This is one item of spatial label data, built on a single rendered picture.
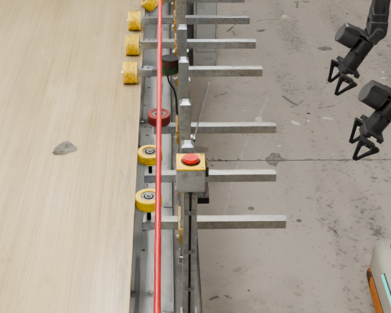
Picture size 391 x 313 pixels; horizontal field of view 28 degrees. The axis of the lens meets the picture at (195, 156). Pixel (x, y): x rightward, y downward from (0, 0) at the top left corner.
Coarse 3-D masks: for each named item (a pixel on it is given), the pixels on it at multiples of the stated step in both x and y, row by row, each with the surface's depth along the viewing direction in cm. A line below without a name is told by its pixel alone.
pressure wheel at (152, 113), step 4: (148, 112) 273; (152, 112) 273; (164, 112) 273; (168, 112) 273; (148, 116) 271; (152, 116) 271; (164, 116) 271; (168, 116) 271; (148, 120) 272; (152, 120) 271; (164, 120) 270; (168, 120) 272; (152, 124) 271; (164, 124) 271
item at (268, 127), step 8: (168, 128) 274; (192, 128) 275; (200, 128) 275; (208, 128) 275; (216, 128) 275; (224, 128) 275; (232, 128) 275; (240, 128) 275; (248, 128) 276; (256, 128) 276; (264, 128) 276; (272, 128) 276
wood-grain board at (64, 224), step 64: (0, 0) 362; (64, 0) 364; (128, 0) 365; (0, 64) 305; (64, 64) 306; (0, 128) 264; (64, 128) 264; (128, 128) 265; (0, 192) 232; (64, 192) 232; (128, 192) 233; (0, 256) 207; (64, 256) 207; (128, 256) 208
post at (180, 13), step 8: (176, 0) 297; (184, 0) 297; (176, 8) 299; (184, 8) 299; (176, 16) 301; (184, 16) 301; (176, 24) 303; (176, 32) 304; (176, 40) 306; (176, 88) 317
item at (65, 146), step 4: (60, 144) 253; (64, 144) 254; (68, 144) 252; (72, 144) 252; (56, 148) 250; (60, 148) 251; (64, 148) 252; (68, 148) 251; (72, 148) 252; (76, 148) 253; (52, 152) 250; (56, 152) 250; (60, 152) 250; (64, 152) 250
